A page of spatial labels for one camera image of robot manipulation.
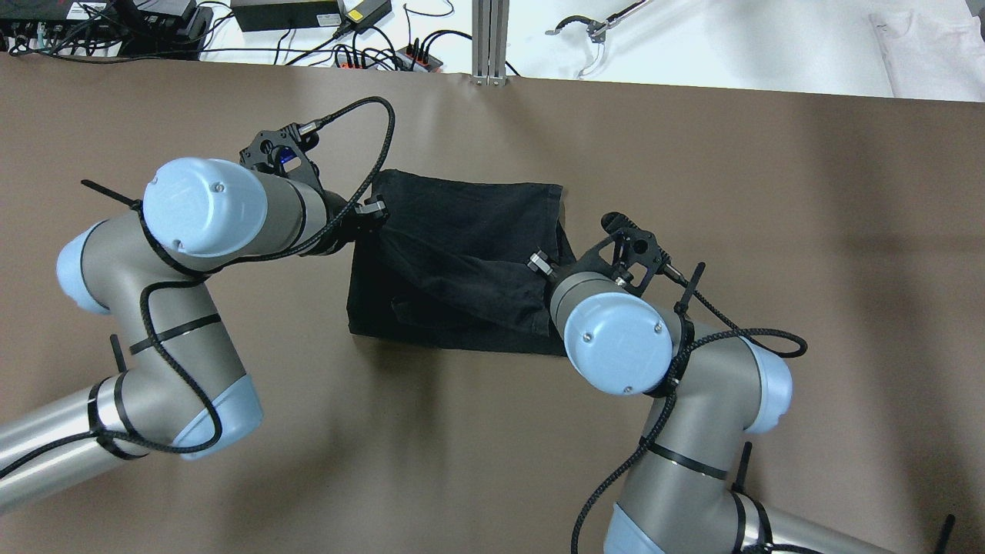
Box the black t-shirt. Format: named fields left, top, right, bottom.
left=347, top=169, right=576, bottom=355

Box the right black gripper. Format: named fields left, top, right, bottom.
left=527, top=212, right=669, bottom=297

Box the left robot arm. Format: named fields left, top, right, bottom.
left=1, top=123, right=388, bottom=512

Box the black power adapter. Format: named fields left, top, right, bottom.
left=332, top=0, right=392, bottom=39

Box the aluminium frame post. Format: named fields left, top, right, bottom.
left=471, top=0, right=509, bottom=87

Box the folded white garment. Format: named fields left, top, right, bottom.
left=868, top=10, right=984, bottom=104

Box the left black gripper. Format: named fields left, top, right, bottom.
left=239, top=123, right=390, bottom=255

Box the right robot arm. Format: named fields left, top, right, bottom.
left=528, top=212, right=882, bottom=553

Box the grabber stick tool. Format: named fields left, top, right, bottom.
left=545, top=1, right=653, bottom=45

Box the black USB hub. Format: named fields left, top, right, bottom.
left=396, top=42, right=446, bottom=73

